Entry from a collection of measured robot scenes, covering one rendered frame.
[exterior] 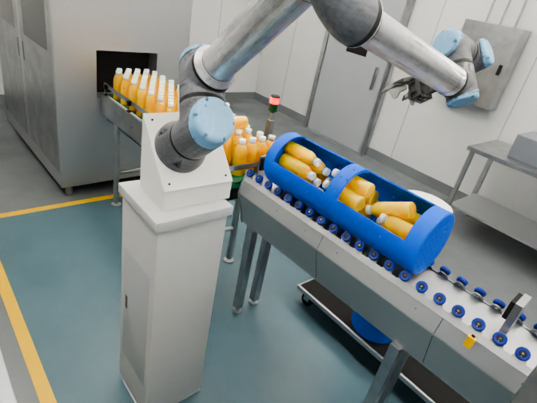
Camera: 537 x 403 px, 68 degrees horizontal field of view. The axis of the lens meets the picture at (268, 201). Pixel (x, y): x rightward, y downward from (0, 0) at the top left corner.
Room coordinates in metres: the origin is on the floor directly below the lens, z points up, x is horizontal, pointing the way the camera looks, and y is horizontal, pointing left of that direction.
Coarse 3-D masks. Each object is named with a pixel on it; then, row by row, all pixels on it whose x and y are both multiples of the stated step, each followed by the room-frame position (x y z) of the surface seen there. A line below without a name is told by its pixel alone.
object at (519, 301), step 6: (522, 294) 1.19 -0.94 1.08; (516, 300) 1.15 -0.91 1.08; (522, 300) 1.15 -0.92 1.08; (528, 300) 1.15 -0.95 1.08; (510, 306) 1.13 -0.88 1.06; (516, 306) 1.12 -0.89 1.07; (522, 306) 1.11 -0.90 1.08; (504, 312) 1.13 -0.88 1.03; (510, 312) 1.13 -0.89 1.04; (516, 312) 1.11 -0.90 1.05; (522, 312) 1.16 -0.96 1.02; (504, 318) 1.13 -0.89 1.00; (510, 318) 1.11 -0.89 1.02; (516, 318) 1.11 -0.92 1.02; (504, 324) 1.12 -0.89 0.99; (510, 324) 1.11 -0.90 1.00; (504, 330) 1.11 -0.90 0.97; (510, 330) 1.16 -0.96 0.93
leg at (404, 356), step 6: (402, 354) 1.38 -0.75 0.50; (408, 354) 1.38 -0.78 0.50; (402, 360) 1.37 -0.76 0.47; (396, 366) 1.37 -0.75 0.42; (402, 366) 1.38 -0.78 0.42; (396, 372) 1.37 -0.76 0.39; (390, 378) 1.38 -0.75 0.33; (396, 378) 1.38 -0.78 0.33; (390, 384) 1.37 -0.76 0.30; (384, 390) 1.37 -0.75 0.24; (390, 390) 1.38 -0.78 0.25; (384, 396) 1.37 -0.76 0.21; (378, 402) 1.38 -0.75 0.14; (384, 402) 1.38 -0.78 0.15
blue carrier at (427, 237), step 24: (312, 144) 1.97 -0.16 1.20; (264, 168) 1.87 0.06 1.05; (336, 168) 1.90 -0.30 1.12; (360, 168) 1.67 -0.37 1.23; (288, 192) 1.78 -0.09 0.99; (312, 192) 1.64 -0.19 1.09; (336, 192) 1.57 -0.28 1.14; (384, 192) 1.70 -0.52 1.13; (408, 192) 1.56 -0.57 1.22; (336, 216) 1.54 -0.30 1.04; (360, 216) 1.46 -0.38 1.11; (432, 216) 1.36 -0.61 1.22; (360, 240) 1.50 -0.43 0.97; (384, 240) 1.37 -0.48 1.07; (408, 240) 1.31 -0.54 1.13; (432, 240) 1.35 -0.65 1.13; (408, 264) 1.30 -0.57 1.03
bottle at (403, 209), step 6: (378, 204) 1.54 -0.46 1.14; (384, 204) 1.52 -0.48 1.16; (390, 204) 1.51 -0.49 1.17; (396, 204) 1.49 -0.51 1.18; (402, 204) 1.48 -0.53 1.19; (408, 204) 1.46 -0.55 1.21; (414, 204) 1.48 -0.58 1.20; (372, 210) 1.54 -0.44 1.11; (378, 210) 1.52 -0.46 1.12; (384, 210) 1.50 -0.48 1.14; (390, 210) 1.48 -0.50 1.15; (396, 210) 1.47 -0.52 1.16; (402, 210) 1.45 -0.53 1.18; (408, 210) 1.44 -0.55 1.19; (414, 210) 1.48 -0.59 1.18; (378, 216) 1.52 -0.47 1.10; (396, 216) 1.47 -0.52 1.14; (402, 216) 1.45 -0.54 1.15; (408, 216) 1.44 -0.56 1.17; (414, 216) 1.46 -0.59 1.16
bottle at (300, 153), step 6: (288, 144) 1.92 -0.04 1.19; (294, 144) 1.92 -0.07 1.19; (288, 150) 1.91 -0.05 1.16; (294, 150) 1.88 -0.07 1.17; (300, 150) 1.87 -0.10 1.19; (306, 150) 1.86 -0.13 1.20; (294, 156) 1.88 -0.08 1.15; (300, 156) 1.85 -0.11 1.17; (306, 156) 1.83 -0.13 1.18; (312, 156) 1.83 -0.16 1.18; (306, 162) 1.83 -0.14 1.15; (312, 162) 1.82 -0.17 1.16
